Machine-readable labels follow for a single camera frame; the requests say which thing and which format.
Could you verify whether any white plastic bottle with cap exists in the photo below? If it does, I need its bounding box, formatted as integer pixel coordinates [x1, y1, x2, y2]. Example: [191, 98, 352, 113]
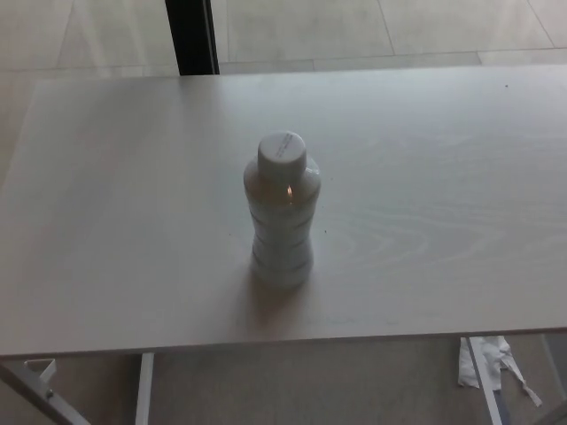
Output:
[242, 130, 323, 290]

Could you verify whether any black vertical pillar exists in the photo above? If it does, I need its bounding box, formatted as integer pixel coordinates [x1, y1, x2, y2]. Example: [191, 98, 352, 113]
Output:
[164, 0, 221, 76]

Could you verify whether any white table leg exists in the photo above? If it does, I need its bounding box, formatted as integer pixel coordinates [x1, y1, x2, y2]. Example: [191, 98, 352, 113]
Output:
[466, 336, 511, 425]
[134, 352, 156, 425]

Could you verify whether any crumpled white paper scrap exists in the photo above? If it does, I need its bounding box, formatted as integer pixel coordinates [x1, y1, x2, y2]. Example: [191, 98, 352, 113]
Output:
[456, 336, 544, 409]

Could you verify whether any grey diagonal table brace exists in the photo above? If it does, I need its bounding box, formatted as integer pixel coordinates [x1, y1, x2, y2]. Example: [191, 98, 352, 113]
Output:
[0, 359, 86, 425]

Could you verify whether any white metal bracket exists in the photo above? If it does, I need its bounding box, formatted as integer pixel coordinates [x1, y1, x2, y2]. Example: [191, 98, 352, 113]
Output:
[23, 358, 58, 383]

